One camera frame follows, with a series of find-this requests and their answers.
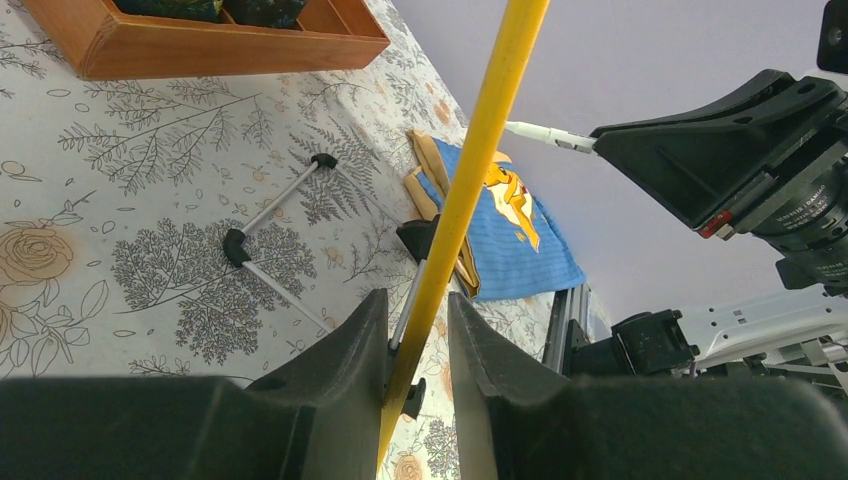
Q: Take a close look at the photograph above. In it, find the black whiteboard clip left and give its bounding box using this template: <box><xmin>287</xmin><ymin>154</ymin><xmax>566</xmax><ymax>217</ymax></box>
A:
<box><xmin>401</xmin><ymin>377</ymin><xmax>427</xmax><ymax>420</ymax></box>

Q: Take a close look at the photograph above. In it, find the orange wooden compartment tray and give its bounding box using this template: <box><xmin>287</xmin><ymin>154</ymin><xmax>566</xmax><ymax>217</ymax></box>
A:
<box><xmin>23</xmin><ymin>0</ymin><xmax>390</xmax><ymax>81</ymax></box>

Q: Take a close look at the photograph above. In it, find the black whiteboard clip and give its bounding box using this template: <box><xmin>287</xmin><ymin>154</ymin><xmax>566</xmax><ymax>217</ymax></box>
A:
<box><xmin>401</xmin><ymin>377</ymin><xmax>427</xmax><ymax>420</ymax></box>
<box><xmin>396</xmin><ymin>214</ymin><xmax>441</xmax><ymax>263</ymax></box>

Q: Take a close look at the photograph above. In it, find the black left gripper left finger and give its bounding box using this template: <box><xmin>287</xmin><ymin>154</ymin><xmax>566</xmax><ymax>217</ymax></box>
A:
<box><xmin>1</xmin><ymin>289</ymin><xmax>388</xmax><ymax>479</ymax></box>

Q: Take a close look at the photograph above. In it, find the dark rolled sock middle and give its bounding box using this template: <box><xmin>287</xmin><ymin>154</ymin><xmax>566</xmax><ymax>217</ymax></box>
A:
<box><xmin>223</xmin><ymin>0</ymin><xmax>308</xmax><ymax>29</ymax></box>

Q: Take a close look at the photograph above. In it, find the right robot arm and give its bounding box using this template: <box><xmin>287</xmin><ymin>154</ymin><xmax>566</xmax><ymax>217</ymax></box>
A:
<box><xmin>543</xmin><ymin>69</ymin><xmax>847</xmax><ymax>396</ymax></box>

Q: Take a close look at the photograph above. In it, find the black whiteboard clip right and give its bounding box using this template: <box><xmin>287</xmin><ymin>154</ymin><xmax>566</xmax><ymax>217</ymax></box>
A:
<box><xmin>396</xmin><ymin>214</ymin><xmax>441</xmax><ymax>263</ymax></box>

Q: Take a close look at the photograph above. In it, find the dark rolled sock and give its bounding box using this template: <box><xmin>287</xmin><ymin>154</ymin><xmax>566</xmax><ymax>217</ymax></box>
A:
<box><xmin>223</xmin><ymin>0</ymin><xmax>308</xmax><ymax>29</ymax></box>
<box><xmin>113</xmin><ymin>0</ymin><xmax>223</xmax><ymax>22</ymax></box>

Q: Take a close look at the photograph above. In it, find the yellow framed whiteboard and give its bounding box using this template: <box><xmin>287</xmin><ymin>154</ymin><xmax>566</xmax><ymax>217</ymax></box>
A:
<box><xmin>376</xmin><ymin>0</ymin><xmax>550</xmax><ymax>466</ymax></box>

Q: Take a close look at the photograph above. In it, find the whiteboard wire stand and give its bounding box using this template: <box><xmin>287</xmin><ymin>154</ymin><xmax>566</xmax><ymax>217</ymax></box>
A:
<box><xmin>222</xmin><ymin>152</ymin><xmax>429</xmax><ymax>352</ymax></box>

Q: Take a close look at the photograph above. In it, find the dark rolled sock lower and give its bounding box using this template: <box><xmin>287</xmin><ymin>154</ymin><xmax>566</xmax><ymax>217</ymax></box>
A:
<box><xmin>113</xmin><ymin>0</ymin><xmax>223</xmax><ymax>22</ymax></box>

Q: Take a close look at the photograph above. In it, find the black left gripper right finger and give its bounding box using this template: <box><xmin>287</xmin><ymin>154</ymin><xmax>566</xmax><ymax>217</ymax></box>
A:
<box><xmin>448</xmin><ymin>293</ymin><xmax>847</xmax><ymax>479</ymax></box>

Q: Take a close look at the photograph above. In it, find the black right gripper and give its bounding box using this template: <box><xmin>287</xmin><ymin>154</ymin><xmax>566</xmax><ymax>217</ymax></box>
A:
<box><xmin>591</xmin><ymin>69</ymin><xmax>847</xmax><ymax>255</ymax></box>

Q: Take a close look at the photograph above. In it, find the white green whiteboard marker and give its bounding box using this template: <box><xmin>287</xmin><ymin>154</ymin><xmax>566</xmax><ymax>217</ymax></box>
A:
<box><xmin>505</xmin><ymin>121</ymin><xmax>596</xmax><ymax>155</ymax></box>

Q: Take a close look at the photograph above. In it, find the blue pikachu cloth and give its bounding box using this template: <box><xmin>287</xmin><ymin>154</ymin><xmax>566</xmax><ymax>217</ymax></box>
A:
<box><xmin>403</xmin><ymin>130</ymin><xmax>586</xmax><ymax>301</ymax></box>

